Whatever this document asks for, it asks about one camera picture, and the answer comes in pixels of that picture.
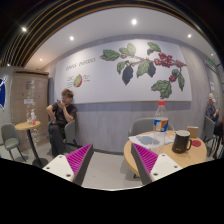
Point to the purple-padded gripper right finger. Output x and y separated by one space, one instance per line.
151 166

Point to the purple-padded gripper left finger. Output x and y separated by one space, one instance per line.
72 167

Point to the clear plastic water bottle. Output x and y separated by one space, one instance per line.
161 113

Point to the white paper sheet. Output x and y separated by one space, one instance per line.
151 141

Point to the small round side table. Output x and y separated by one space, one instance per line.
24 126

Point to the round wooden table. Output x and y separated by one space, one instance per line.
193 156

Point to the black mug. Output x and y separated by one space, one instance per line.
182 142

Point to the grey chair under person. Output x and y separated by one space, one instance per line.
70 132

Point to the grey chair behind table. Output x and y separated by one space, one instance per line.
148 124

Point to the red coaster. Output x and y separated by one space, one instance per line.
196 143

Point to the seated person in black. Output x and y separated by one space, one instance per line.
62 112

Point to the items on side table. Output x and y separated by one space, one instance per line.
32 119

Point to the grey chair at right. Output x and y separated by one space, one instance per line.
209 135

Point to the green-grey chair at left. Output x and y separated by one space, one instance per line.
10 138

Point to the seated person at right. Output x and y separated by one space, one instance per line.
211 111

